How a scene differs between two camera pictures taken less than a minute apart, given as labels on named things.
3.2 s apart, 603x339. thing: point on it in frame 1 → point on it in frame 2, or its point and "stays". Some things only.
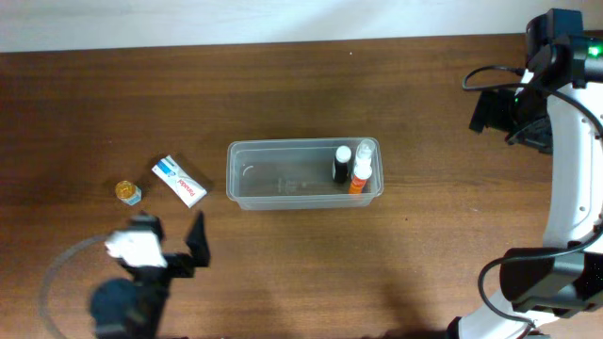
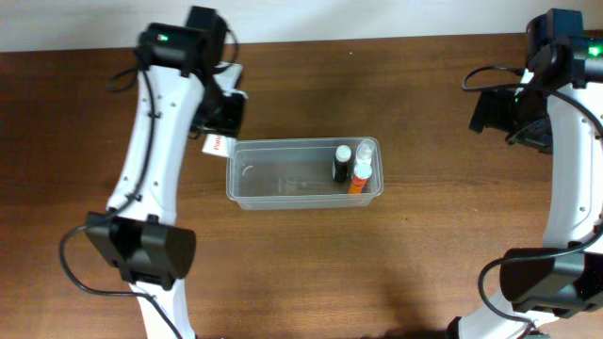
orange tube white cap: [362, 171] stays
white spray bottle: [365, 152] stays
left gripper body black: [174, 264] → [231, 119]
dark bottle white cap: [340, 168] stays
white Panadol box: [180, 181] → [219, 145]
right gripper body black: [493, 113] stays
